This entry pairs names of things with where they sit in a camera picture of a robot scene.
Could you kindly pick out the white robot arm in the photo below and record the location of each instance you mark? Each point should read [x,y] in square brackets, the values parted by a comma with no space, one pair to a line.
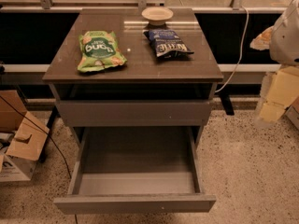
[282,39]

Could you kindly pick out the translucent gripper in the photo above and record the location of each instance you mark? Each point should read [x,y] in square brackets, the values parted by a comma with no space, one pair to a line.
[286,38]

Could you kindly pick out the cardboard box at right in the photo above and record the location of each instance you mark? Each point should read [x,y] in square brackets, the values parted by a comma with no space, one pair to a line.
[293,113]

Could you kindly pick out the grey drawer cabinet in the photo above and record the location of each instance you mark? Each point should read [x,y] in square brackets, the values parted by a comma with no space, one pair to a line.
[144,77]

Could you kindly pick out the open cardboard box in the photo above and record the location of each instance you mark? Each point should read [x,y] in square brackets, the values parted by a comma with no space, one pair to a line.
[23,137]

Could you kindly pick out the blue kettle chips bag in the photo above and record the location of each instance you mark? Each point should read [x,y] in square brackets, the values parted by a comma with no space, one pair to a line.
[166,43]

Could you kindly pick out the beige bowl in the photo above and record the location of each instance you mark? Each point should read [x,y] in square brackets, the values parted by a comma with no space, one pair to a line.
[157,16]

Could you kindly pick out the grey middle drawer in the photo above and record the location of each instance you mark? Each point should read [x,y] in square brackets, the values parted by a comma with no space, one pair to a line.
[133,113]

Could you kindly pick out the green snack bag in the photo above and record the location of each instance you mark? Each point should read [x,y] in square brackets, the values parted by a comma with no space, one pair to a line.
[99,51]

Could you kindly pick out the grey drawer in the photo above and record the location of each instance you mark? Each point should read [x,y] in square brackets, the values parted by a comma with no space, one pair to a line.
[133,113]
[136,170]

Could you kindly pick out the grey bottom drawer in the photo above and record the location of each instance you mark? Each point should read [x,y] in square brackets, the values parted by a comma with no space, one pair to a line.
[136,170]

